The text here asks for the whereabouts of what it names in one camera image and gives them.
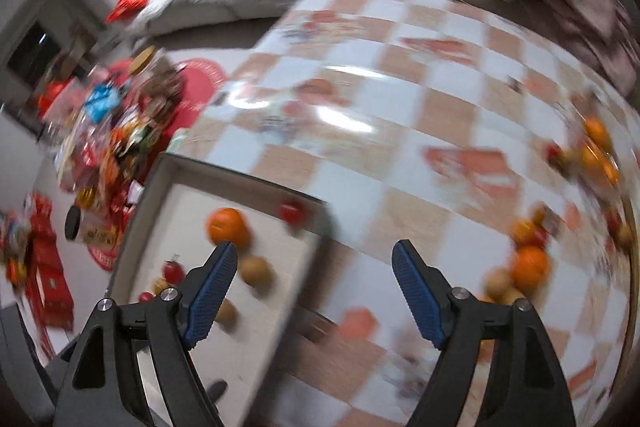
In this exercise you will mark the pile of snack packets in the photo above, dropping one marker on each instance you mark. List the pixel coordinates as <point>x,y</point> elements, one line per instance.
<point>110,147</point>

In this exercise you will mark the red cloth item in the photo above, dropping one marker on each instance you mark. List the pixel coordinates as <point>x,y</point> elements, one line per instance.
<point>130,4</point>

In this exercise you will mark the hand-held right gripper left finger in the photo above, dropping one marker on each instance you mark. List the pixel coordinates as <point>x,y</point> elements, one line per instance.
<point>210,292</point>

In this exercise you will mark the small tan fruit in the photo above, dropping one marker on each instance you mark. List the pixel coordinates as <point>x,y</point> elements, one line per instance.
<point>160,285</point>

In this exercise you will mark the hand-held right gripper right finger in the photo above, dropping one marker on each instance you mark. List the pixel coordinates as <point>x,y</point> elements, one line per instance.
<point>420,292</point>

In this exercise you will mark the white tray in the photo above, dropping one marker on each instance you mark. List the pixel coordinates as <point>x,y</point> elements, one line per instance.
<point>200,202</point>

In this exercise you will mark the black lidded jar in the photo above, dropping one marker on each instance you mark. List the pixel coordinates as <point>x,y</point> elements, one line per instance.
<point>82,229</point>

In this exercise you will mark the clear glass bowl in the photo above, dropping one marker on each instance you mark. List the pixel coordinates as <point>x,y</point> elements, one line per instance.
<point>582,142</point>

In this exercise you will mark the yellow lidded jar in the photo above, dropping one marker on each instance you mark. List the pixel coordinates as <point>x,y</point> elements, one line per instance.
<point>142,59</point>

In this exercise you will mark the stack of red boxes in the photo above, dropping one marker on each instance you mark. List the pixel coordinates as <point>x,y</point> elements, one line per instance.
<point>47,257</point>

